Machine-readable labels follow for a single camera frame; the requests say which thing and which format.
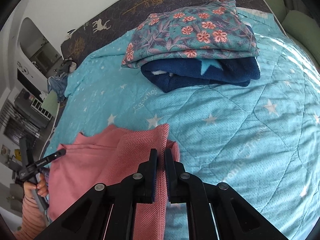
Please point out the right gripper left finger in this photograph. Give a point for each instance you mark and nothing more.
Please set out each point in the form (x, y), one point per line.
(107, 212)

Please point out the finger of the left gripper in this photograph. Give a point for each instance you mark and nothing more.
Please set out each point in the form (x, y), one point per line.
(50, 158)

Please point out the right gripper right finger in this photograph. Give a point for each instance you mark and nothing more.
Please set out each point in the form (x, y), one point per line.
(214, 211)

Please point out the pink knit sweater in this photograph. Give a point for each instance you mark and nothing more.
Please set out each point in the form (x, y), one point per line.
(109, 157)

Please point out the grey crumpled clothes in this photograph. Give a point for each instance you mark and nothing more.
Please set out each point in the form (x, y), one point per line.
(66, 67)

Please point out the person left hand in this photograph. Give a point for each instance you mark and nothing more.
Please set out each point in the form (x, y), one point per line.
(41, 186)

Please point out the green cushion left side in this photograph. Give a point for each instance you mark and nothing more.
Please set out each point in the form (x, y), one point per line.
(51, 103)

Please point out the blue denim jeans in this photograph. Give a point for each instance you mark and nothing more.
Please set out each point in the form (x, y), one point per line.
(58, 84)

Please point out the turquoise star quilt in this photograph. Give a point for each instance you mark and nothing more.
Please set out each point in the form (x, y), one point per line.
(262, 140)

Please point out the white cabinet with niche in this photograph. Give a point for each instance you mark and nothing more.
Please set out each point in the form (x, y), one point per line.
(30, 24)

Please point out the navy star fleece garment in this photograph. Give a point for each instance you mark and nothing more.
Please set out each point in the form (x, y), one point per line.
(172, 74)

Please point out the floral folded garment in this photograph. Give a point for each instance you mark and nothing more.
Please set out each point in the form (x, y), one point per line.
(209, 31)

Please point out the green cushion near right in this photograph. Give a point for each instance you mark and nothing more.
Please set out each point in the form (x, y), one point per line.
(305, 30)

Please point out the dark deer-print bed sheet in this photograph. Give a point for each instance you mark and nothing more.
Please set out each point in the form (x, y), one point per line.
(123, 15)

